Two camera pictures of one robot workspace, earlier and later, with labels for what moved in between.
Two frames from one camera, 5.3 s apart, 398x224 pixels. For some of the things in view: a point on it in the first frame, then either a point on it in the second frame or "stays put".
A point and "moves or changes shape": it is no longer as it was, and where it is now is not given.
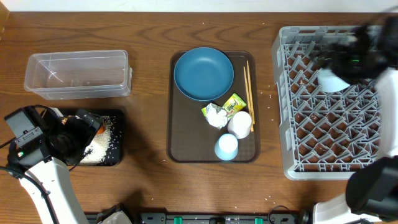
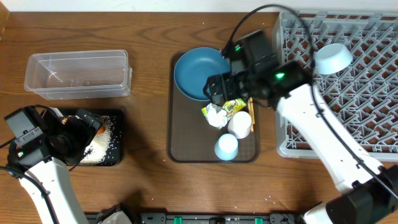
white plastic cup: [240, 124] stays put
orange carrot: [101, 130] stays put
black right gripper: [329, 60] -> [216, 83]
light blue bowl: [329, 82] moves or changes shape
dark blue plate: [204, 73] stays put
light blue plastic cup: [226, 147] stays put
